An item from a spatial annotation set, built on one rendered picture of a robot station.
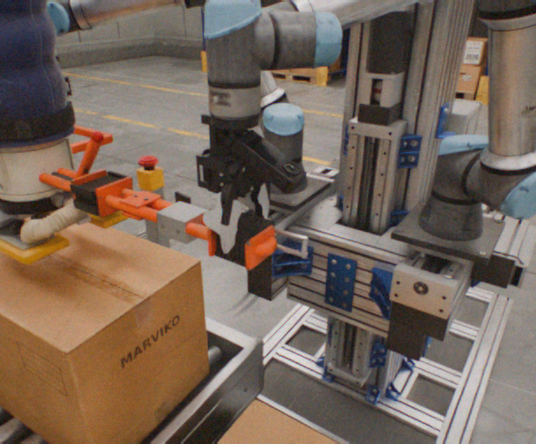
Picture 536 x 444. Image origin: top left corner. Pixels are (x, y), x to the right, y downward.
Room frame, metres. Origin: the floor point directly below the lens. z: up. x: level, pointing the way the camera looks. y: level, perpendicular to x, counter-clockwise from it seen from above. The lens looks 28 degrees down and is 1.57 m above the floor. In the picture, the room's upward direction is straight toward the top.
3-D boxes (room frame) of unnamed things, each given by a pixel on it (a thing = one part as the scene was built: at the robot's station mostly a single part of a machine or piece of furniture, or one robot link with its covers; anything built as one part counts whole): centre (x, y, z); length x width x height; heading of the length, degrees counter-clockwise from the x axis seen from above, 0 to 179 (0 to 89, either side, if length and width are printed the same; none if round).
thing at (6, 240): (0.91, 0.59, 1.10); 0.34 x 0.10 x 0.05; 57
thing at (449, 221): (1.02, -0.46, 1.09); 0.15 x 0.15 x 0.10
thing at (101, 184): (0.85, 0.33, 1.20); 0.10 x 0.08 x 0.06; 147
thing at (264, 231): (0.65, 0.04, 1.20); 0.08 x 0.07 x 0.05; 57
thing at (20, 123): (0.99, 0.54, 1.32); 0.23 x 0.23 x 0.04
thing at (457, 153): (1.01, -0.46, 1.20); 0.13 x 0.12 x 0.14; 22
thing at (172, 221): (0.73, 0.15, 1.20); 0.07 x 0.07 x 0.04; 57
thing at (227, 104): (0.67, 0.05, 1.43); 0.08 x 0.08 x 0.05
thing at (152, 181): (1.53, 0.42, 0.50); 0.07 x 0.07 x 1.00; 57
